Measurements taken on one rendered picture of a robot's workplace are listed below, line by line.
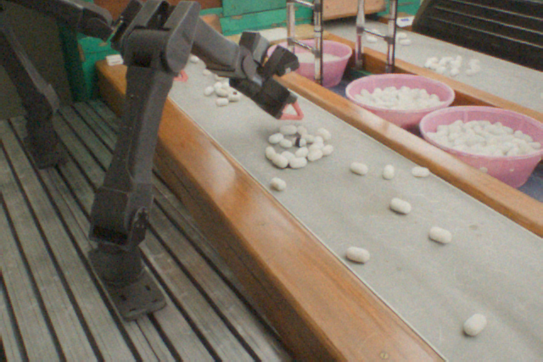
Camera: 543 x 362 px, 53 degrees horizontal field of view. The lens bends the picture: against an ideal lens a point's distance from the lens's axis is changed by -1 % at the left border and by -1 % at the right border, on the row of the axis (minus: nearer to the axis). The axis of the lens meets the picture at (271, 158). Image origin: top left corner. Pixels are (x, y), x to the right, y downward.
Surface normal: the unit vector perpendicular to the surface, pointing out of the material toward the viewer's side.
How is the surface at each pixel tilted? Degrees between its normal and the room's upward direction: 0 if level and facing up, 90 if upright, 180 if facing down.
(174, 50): 90
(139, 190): 89
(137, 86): 58
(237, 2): 90
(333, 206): 0
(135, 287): 0
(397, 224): 0
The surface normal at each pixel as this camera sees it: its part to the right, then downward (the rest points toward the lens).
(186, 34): 0.90, 0.17
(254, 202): -0.04, -0.89
